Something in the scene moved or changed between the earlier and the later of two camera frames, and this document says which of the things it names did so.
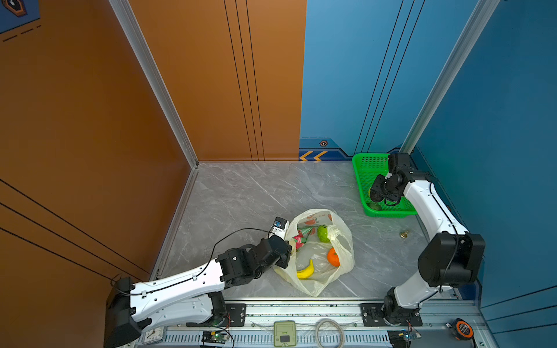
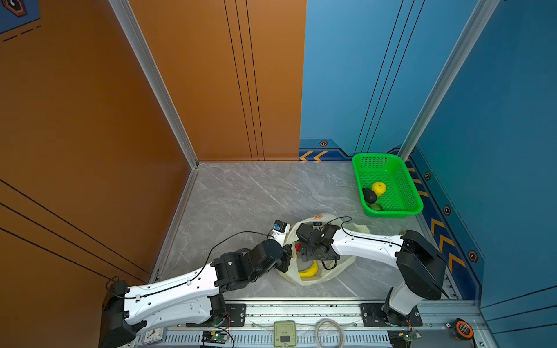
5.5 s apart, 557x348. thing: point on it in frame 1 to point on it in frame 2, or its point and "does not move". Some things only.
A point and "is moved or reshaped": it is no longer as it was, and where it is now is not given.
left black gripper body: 283,254 does not move
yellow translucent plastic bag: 322,250 is moved or reshaped
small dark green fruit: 375,206 does not move
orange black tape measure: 461,330 does not move
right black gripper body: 377,193 to 313,248
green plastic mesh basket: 368,166 does not move
